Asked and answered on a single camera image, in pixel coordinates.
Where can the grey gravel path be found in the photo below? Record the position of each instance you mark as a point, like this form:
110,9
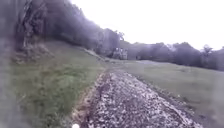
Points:
133,103

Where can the wood of trees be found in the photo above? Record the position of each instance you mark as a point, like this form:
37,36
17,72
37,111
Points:
66,23

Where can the grass slope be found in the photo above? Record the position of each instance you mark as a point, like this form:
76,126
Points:
53,83

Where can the robot's own part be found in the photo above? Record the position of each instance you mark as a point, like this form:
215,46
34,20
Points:
75,126

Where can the grass meadow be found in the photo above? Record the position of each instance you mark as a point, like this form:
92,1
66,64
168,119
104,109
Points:
186,80

